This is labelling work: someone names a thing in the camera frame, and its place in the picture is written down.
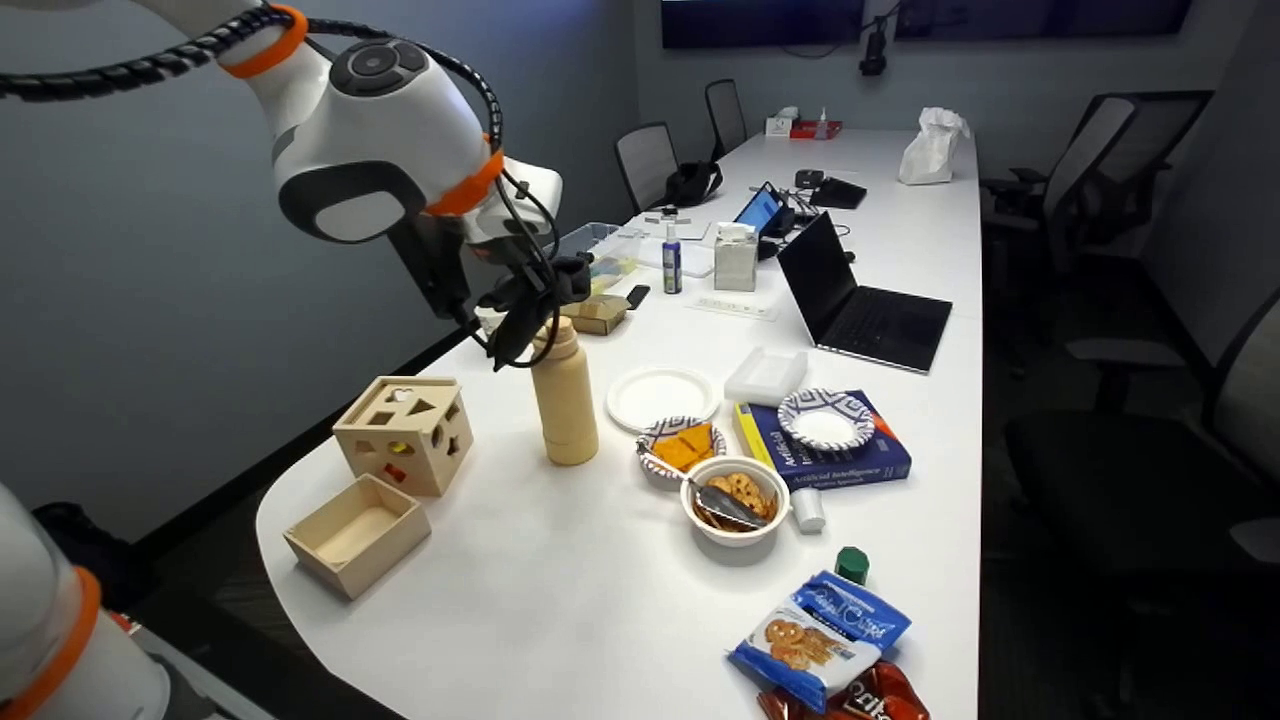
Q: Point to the red snack bag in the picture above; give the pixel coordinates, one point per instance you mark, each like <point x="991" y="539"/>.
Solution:
<point x="865" y="693"/>

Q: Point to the black laptop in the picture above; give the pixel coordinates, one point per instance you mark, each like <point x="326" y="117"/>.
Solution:
<point x="854" y="306"/>

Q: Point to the wall monitor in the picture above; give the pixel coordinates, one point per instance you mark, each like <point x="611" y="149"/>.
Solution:
<point x="760" y="21"/>
<point x="1042" y="16"/>

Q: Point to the small black pouch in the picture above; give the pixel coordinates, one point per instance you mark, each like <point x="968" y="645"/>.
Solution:
<point x="840" y="195"/>

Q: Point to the white bowl with crackers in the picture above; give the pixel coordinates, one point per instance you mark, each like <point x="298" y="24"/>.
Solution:
<point x="736" y="504"/>

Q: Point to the red box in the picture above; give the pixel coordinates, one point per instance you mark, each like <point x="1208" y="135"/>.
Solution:
<point x="816" y="130"/>

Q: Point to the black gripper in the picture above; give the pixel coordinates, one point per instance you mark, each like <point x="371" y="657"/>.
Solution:
<point x="484" y="273"/>

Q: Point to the black office chair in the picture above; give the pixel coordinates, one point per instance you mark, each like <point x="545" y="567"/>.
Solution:
<point x="1094" y="172"/>
<point x="1173" y="306"/>
<point x="1160" y="493"/>

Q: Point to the white plastic bag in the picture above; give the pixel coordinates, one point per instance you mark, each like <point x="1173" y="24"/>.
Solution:
<point x="935" y="147"/>

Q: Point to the clear plastic marker container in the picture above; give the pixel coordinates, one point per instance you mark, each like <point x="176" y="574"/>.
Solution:
<point x="623" y="252"/>

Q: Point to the black bag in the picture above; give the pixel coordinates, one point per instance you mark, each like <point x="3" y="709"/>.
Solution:
<point x="695" y="182"/>

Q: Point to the white paper plate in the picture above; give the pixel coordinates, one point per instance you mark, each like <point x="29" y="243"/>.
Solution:
<point x="660" y="396"/>

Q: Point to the clear plastic food container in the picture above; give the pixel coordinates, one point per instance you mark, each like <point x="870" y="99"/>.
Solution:
<point x="767" y="376"/>

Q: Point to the brown cardboard package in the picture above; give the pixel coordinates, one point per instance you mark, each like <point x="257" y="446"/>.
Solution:
<point x="598" y="314"/>

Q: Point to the empty blue patterned paper bowl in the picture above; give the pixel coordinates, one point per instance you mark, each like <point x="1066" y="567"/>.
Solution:
<point x="824" y="423"/>

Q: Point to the blue snack bag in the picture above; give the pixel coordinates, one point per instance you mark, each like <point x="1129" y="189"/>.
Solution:
<point x="823" y="639"/>

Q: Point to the wooden shape sorter box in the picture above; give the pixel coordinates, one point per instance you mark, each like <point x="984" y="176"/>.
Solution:
<point x="404" y="434"/>

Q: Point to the patterned bowl with orange chips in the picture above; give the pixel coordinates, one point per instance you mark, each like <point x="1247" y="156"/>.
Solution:
<point x="681" y="448"/>

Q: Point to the tablet with lit screen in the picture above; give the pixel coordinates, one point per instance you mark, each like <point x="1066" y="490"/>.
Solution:
<point x="760" y="210"/>

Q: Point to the black conference camera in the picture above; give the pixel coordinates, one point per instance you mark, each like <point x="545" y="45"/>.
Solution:
<point x="878" y="40"/>

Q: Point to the white carton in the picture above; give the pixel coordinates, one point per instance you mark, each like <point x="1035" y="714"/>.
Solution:
<point x="733" y="259"/>

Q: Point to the blue artificial intelligence book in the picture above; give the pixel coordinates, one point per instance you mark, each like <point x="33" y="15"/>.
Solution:
<point x="854" y="460"/>

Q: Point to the green bottle cap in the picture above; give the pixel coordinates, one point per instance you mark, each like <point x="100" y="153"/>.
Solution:
<point x="854" y="567"/>

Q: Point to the open wooden box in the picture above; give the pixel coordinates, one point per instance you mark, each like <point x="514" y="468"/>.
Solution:
<point x="356" y="534"/>

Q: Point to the small white creamer cup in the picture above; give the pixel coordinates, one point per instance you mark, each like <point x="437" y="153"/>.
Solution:
<point x="809" y="508"/>

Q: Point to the grey mesh office chair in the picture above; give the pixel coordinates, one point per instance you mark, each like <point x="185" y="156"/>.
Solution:
<point x="727" y="117"/>
<point x="647" y="167"/>

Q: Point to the metal spoon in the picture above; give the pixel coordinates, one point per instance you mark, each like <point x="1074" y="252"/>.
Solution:
<point x="727" y="504"/>

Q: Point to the small white box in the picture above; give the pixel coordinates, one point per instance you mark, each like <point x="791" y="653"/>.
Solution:
<point x="782" y="122"/>

